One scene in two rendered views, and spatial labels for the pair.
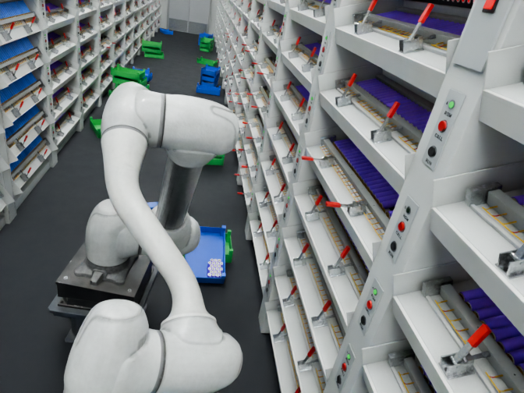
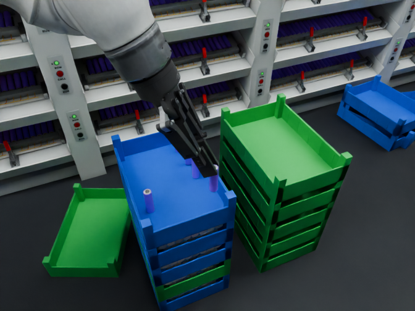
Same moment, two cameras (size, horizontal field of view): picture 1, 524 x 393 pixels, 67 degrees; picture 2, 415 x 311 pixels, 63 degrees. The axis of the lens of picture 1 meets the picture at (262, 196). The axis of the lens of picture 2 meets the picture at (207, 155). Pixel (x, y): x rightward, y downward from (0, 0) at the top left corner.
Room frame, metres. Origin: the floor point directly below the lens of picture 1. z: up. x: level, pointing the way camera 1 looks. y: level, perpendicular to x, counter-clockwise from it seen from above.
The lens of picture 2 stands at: (0.35, 0.70, 0.93)
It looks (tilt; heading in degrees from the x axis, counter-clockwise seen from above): 43 degrees down; 259
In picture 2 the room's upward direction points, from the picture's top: straight up
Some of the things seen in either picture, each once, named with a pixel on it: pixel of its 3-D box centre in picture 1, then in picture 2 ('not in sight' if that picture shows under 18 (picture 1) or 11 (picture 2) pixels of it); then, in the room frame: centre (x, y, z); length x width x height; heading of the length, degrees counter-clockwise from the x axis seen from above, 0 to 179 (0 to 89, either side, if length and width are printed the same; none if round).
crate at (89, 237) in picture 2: not in sight; (94, 226); (0.59, 0.01, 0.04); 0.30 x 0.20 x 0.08; 79
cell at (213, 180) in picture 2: not in sight; (213, 178); (0.25, 0.24, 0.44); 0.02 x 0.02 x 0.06
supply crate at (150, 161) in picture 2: not in sight; (168, 175); (0.34, 0.14, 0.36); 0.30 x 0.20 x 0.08; 102
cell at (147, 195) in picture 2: not in sight; (149, 200); (0.39, 0.21, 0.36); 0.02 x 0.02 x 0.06
